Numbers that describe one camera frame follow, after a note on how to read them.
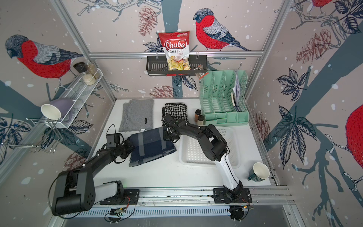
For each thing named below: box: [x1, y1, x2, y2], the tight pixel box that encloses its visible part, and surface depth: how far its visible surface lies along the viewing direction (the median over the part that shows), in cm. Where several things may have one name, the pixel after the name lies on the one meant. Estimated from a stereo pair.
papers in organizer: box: [231, 69, 241, 112], surface depth 94 cm
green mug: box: [247, 162, 270, 182], surface depth 75 cm
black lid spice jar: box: [73, 61, 97, 86], surface depth 83 cm
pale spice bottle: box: [197, 114, 205, 126], surface depth 98 cm
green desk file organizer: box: [199, 69, 250, 125], surface depth 109 cm
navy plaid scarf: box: [127, 127, 177, 167], surface depth 92 cm
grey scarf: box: [118, 98, 155, 132], surface depth 106 cm
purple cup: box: [40, 97, 76, 121], surface depth 63 cm
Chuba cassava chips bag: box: [158, 30, 191, 71], surface depth 84 cm
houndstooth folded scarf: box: [162, 103, 189, 123], surface depth 109 cm
